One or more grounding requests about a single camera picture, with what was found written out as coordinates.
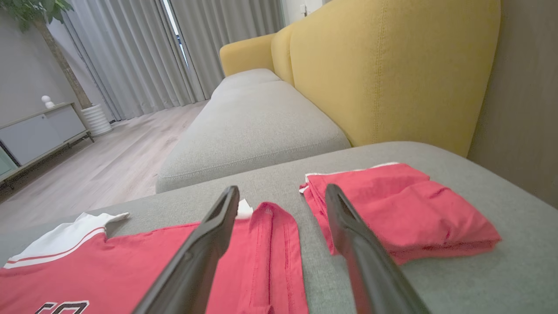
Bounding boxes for red Bulls 23 shorts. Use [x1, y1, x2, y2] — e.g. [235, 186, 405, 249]
[299, 162, 502, 266]

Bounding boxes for grey low media cabinet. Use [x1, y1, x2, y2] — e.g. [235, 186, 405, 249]
[0, 102, 95, 184]

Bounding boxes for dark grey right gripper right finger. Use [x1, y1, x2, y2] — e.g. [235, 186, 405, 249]
[325, 184, 430, 314]

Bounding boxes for white ribbed plant pot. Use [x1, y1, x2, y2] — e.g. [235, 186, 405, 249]
[82, 104, 113, 137]

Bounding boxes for grey pleated curtain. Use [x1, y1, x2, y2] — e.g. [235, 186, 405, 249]
[170, 0, 286, 100]
[48, 0, 205, 122]

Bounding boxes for green indoor tree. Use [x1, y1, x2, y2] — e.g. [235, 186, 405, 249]
[0, 0, 93, 109]

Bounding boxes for red 23 basketball jersey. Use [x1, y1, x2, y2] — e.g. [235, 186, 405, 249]
[0, 199, 308, 314]

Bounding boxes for large grey sofa seat cushion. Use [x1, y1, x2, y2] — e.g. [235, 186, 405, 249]
[0, 141, 558, 314]

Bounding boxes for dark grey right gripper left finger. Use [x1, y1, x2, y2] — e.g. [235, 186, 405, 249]
[133, 186, 241, 314]

